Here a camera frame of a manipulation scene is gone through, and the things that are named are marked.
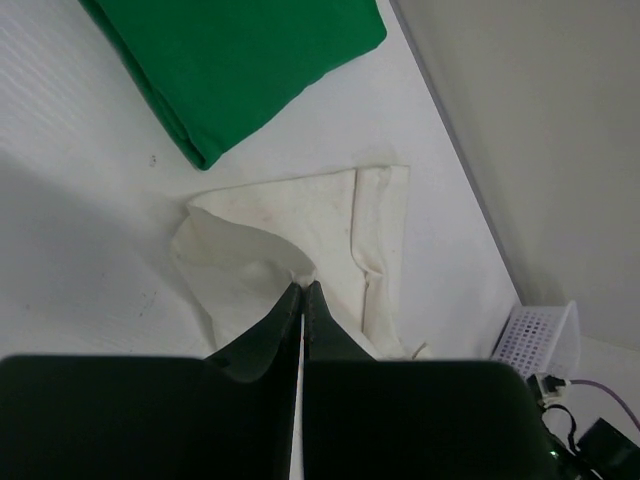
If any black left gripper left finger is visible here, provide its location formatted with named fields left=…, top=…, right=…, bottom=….
left=1, top=285, right=303, bottom=479

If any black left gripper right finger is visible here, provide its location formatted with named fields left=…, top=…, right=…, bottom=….
left=302, top=283, right=557, bottom=479

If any white t shirt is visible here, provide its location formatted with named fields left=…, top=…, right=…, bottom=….
left=170, top=166, right=431, bottom=360

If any green t shirt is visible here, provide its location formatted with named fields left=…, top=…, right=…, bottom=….
left=81, top=0, right=387, bottom=171

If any white plastic basket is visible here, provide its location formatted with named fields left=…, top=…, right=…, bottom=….
left=491, top=301, right=581, bottom=379

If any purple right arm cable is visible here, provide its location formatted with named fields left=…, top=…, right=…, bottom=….
left=569, top=379, right=640, bottom=431

